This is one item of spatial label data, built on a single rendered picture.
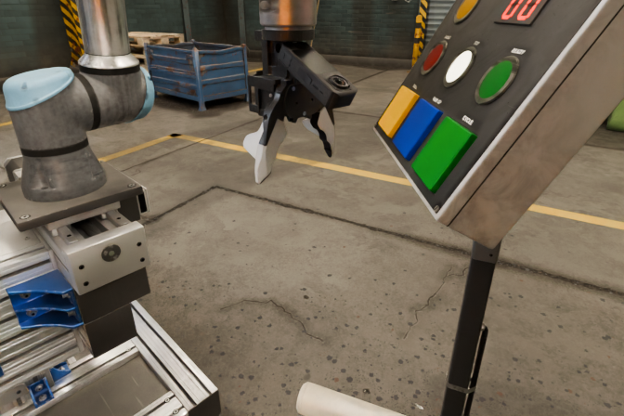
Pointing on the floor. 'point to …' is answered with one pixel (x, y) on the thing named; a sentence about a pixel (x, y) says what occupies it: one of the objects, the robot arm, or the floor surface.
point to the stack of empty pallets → (149, 43)
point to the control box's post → (470, 325)
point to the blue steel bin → (198, 71)
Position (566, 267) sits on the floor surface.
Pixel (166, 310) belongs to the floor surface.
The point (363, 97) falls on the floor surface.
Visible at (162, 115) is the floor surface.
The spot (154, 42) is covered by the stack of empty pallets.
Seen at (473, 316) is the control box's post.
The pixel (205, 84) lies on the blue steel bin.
